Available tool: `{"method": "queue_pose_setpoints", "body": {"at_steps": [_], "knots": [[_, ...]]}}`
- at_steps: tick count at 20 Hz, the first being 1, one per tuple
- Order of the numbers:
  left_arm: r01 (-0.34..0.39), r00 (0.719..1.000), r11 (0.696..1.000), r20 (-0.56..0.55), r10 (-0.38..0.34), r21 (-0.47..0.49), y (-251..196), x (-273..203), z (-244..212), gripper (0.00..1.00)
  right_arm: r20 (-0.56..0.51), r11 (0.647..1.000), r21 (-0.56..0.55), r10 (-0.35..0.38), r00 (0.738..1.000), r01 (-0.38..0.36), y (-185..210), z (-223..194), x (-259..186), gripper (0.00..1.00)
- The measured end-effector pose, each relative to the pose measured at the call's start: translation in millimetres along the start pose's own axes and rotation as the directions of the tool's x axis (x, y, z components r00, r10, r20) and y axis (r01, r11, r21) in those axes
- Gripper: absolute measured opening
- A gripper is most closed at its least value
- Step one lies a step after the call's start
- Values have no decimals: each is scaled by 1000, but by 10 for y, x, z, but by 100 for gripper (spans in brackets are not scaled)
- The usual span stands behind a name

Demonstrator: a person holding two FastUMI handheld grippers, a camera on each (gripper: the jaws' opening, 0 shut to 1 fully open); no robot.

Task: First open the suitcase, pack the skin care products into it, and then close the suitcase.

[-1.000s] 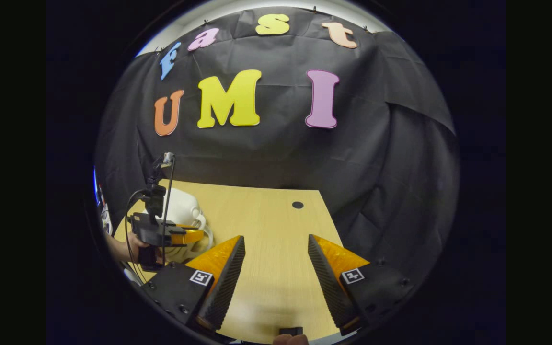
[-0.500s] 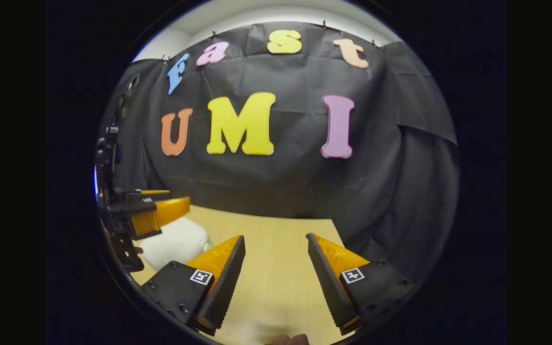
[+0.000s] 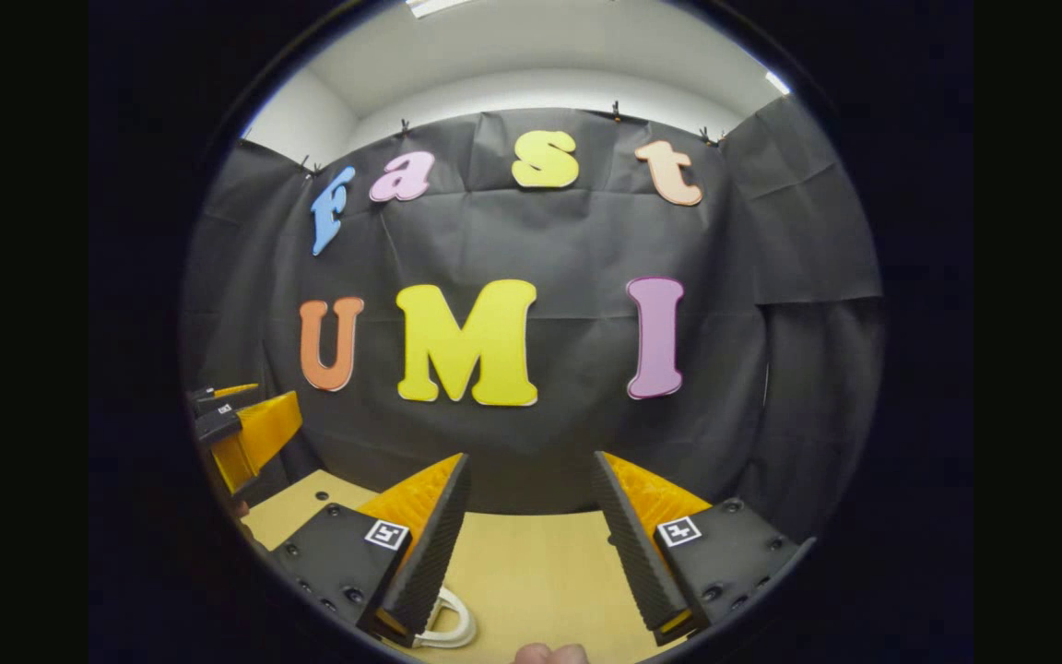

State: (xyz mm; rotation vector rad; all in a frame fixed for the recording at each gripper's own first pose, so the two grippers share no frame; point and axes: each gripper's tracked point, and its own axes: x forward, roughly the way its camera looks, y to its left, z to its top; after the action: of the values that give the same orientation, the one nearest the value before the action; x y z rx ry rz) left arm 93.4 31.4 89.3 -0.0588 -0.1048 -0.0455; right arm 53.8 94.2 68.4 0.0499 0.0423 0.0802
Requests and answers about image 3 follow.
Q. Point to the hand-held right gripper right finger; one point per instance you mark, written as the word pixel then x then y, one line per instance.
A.
pixel 632 553

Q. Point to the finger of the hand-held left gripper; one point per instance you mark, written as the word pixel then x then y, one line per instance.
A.
pixel 208 399
pixel 218 424

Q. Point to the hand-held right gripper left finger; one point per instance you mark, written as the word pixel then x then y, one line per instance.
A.
pixel 430 553

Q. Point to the black backdrop cloth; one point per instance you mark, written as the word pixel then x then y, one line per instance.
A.
pixel 568 443

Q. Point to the white ceiling light panel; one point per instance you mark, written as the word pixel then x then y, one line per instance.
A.
pixel 439 5
pixel 776 83

